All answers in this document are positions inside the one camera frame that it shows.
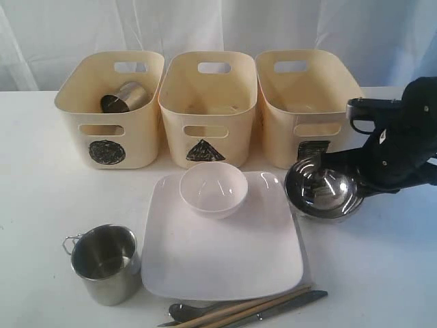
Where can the cream bin triangle mark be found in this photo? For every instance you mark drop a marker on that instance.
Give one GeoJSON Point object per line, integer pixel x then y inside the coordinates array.
{"type": "Point", "coordinates": [207, 101]}

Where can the white plastic bowl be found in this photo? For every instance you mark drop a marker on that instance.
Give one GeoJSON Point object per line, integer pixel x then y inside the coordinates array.
{"type": "Point", "coordinates": [214, 190]}

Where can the white square plate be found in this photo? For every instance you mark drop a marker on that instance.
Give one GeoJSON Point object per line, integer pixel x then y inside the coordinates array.
{"type": "Point", "coordinates": [253, 253]}

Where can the lower wooden chopstick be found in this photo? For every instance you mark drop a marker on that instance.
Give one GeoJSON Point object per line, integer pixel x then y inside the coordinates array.
{"type": "Point", "coordinates": [258, 308]}

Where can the steel bowl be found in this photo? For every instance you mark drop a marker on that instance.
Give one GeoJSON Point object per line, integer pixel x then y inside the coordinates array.
{"type": "Point", "coordinates": [320, 193]}

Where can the wooden chopstick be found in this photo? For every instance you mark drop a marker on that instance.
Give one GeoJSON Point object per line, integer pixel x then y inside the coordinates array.
{"type": "Point", "coordinates": [258, 308]}
{"type": "Point", "coordinates": [220, 314]}

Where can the steel spoon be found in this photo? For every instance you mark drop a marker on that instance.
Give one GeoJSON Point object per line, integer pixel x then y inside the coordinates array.
{"type": "Point", "coordinates": [182, 313]}

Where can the steel mug wire handle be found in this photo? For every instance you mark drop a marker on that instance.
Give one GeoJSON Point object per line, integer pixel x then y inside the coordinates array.
{"type": "Point", "coordinates": [107, 261]}

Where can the steel tumbler cup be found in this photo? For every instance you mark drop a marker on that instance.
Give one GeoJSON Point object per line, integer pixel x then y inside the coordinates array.
{"type": "Point", "coordinates": [129, 97]}

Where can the steel table knife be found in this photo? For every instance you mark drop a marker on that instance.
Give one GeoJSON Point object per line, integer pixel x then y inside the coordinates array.
{"type": "Point", "coordinates": [298, 302]}

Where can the cream bin square mark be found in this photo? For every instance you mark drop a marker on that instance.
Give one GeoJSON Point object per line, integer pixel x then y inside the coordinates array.
{"type": "Point", "coordinates": [302, 96]}

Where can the cream bin circle mark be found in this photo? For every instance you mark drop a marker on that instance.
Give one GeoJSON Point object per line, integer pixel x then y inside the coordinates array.
{"type": "Point", "coordinates": [127, 140]}

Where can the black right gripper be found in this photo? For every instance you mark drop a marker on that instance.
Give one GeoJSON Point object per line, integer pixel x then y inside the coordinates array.
{"type": "Point", "coordinates": [397, 154]}

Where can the upper wooden chopstick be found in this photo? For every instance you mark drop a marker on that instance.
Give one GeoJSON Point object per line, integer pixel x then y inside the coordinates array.
{"type": "Point", "coordinates": [220, 314]}

